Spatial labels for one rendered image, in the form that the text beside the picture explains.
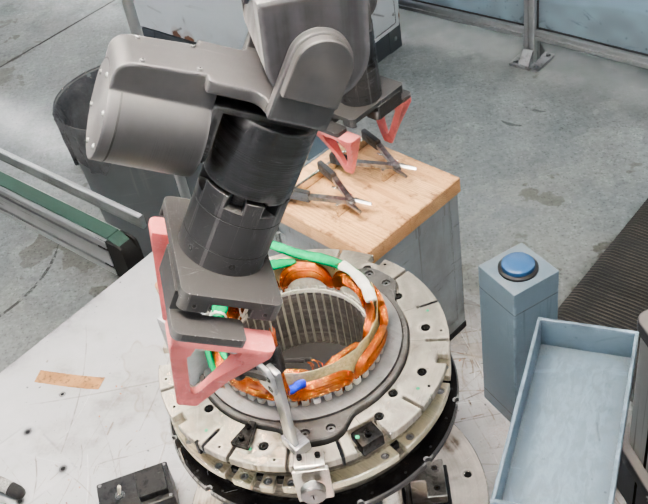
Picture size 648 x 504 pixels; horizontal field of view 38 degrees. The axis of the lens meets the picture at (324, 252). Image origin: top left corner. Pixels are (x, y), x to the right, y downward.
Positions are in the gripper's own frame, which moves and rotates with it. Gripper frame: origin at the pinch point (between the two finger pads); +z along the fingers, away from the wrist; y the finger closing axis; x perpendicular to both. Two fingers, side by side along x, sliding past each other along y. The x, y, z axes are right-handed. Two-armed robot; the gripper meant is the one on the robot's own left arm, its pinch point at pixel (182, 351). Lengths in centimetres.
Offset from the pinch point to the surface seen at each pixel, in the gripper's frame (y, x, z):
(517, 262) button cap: -34, 50, 10
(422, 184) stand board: -51, 43, 11
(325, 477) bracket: -8.3, 21.6, 21.7
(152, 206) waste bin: -172, 42, 102
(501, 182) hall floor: -177, 148, 75
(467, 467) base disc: -24, 52, 37
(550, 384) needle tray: -16, 48, 13
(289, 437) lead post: -11.3, 17.8, 19.8
